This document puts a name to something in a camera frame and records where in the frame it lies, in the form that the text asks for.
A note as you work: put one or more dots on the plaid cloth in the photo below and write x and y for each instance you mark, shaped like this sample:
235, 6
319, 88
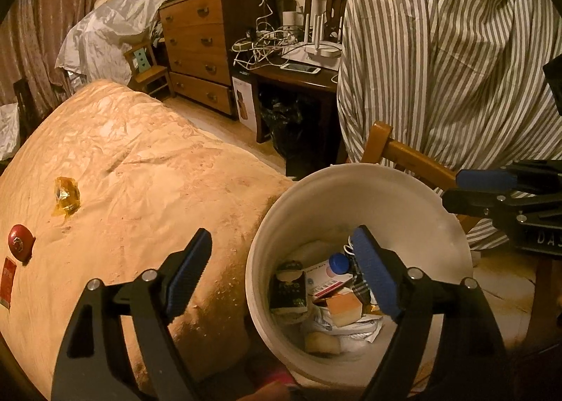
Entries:
361, 289

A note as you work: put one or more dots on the white router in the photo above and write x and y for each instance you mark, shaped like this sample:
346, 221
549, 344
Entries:
316, 43

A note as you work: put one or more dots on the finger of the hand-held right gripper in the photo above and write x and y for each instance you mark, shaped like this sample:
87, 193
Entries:
487, 179
474, 203

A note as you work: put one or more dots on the light wooden chair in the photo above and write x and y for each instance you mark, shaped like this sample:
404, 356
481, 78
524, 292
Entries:
408, 155

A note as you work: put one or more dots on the small black packet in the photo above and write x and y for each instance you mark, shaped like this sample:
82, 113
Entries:
288, 289

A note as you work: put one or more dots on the dark wooden desk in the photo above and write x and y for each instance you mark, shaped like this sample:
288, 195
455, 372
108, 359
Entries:
298, 89

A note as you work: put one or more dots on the black plastic bag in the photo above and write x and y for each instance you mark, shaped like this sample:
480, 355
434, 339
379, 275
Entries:
283, 124

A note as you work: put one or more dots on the person's left hand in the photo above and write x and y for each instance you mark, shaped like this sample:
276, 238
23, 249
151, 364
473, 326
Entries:
272, 392

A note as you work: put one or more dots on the white bucket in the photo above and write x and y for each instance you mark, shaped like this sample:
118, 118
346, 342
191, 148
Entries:
307, 207

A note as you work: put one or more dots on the white red medicine box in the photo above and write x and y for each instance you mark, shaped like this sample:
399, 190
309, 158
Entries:
325, 282

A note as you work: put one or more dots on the red carton box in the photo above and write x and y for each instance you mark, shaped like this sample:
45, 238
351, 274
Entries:
8, 282

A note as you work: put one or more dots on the blue bottle cap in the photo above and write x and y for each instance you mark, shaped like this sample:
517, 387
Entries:
338, 263

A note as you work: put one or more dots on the white phone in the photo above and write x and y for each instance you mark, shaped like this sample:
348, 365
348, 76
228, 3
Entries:
300, 68

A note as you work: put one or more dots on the striped cloth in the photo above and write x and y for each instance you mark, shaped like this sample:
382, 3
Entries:
439, 54

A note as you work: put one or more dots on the small wooden chair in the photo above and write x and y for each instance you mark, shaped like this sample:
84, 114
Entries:
147, 69

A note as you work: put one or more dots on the red apple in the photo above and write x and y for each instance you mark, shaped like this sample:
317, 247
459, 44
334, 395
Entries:
21, 243

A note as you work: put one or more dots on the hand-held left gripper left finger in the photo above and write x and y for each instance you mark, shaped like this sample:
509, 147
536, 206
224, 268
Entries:
189, 273

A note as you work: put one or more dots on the orange blanket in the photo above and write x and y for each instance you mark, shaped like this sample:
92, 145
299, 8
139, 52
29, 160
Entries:
131, 163

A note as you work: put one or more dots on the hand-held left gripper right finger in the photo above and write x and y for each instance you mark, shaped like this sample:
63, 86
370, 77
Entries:
375, 273

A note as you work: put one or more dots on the pink curtain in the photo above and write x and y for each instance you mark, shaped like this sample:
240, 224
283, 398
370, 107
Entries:
57, 14

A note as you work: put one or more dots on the small tan block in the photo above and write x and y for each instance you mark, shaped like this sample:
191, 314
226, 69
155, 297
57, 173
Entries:
322, 343

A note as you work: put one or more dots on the white cardboard box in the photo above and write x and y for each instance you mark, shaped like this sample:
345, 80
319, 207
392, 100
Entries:
245, 102

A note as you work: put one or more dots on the white plastic cover sheet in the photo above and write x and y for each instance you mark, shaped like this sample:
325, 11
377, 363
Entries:
8, 131
118, 27

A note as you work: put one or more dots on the tan sponge block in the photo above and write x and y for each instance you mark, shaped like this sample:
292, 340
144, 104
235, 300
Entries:
344, 308

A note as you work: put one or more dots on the yellow wrapper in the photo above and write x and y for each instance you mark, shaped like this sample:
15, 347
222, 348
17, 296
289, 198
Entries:
67, 195

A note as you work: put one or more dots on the wooden dresser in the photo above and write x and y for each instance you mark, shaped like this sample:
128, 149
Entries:
197, 45

